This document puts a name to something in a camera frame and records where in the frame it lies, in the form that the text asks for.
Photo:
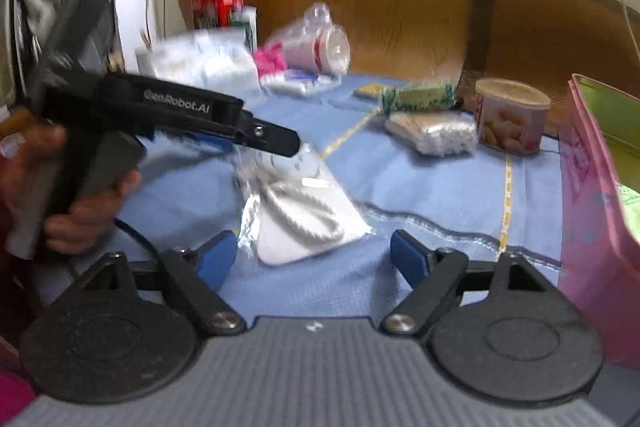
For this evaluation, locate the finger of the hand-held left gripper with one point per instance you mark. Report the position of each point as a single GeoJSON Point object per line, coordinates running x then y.
{"type": "Point", "coordinates": [272, 137]}
{"type": "Point", "coordinates": [210, 142]}

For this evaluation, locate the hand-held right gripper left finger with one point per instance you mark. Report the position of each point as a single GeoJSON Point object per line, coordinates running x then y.
{"type": "Point", "coordinates": [218, 259]}

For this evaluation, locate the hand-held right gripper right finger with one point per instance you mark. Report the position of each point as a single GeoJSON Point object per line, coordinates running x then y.
{"type": "Point", "coordinates": [406, 253]}

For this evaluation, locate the clear case with yellow label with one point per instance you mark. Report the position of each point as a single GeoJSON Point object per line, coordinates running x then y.
{"type": "Point", "coordinates": [374, 91]}

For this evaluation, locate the person's left hand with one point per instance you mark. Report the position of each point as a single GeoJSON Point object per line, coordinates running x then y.
{"type": "Point", "coordinates": [92, 209]}

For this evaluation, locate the clear flat plastic case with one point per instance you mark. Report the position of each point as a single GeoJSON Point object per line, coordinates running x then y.
{"type": "Point", "coordinates": [300, 83]}

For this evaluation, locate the blue bed sheet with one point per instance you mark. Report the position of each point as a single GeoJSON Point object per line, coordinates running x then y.
{"type": "Point", "coordinates": [440, 202]}

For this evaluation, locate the pink knitted scrubber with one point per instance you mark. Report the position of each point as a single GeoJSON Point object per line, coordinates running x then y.
{"type": "Point", "coordinates": [270, 59]}

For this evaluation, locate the white tissue pack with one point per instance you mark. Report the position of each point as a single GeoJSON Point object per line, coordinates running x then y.
{"type": "Point", "coordinates": [200, 62]}

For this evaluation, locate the bagged stack of paper cups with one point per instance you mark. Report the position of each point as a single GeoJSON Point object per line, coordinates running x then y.
{"type": "Point", "coordinates": [320, 42]}

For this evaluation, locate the green and white carton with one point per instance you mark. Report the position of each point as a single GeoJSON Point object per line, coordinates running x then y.
{"type": "Point", "coordinates": [247, 27]}

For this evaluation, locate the pack of cotton swabs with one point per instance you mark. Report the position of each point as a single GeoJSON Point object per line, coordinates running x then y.
{"type": "Point", "coordinates": [432, 133]}

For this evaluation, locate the red tin box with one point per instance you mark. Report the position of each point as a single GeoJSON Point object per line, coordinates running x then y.
{"type": "Point", "coordinates": [217, 4]}

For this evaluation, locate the green wrapped packet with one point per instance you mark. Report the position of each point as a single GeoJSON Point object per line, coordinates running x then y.
{"type": "Point", "coordinates": [417, 98]}

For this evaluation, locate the round snack can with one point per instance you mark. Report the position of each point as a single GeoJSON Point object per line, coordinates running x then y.
{"type": "Point", "coordinates": [510, 114]}

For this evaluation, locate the pink gift bag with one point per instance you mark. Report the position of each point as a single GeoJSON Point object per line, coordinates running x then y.
{"type": "Point", "coordinates": [595, 227]}

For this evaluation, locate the brown wooden chair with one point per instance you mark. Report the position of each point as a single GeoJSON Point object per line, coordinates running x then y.
{"type": "Point", "coordinates": [545, 37]}

